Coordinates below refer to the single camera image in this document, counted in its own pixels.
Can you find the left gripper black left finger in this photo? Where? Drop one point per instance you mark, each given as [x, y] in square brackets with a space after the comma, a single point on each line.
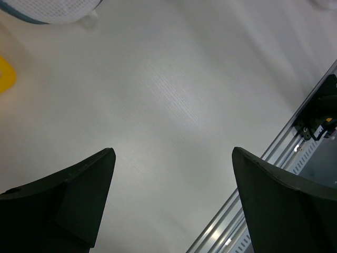
[61, 212]

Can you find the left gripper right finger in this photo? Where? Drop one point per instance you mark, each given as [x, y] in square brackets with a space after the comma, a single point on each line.
[284, 212]

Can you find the clear mesh laundry bag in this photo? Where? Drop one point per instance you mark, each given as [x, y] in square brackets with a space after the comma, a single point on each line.
[56, 12]

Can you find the yellow plastic bin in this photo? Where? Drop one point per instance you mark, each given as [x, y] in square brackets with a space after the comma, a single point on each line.
[8, 75]

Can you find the aluminium front rail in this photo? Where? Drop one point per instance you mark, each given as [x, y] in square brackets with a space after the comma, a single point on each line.
[321, 168]

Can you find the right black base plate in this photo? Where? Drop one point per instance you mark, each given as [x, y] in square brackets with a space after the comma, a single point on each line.
[318, 118]

